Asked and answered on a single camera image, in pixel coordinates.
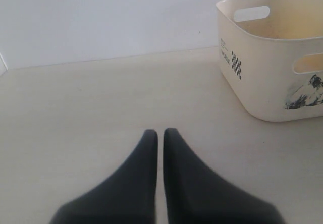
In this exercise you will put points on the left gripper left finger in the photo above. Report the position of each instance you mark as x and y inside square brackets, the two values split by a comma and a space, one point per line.
[126, 196]

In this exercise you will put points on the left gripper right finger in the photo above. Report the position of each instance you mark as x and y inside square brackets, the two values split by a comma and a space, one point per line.
[196, 194]

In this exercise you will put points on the cream plastic bin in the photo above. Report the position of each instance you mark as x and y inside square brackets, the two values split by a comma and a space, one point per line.
[271, 55]

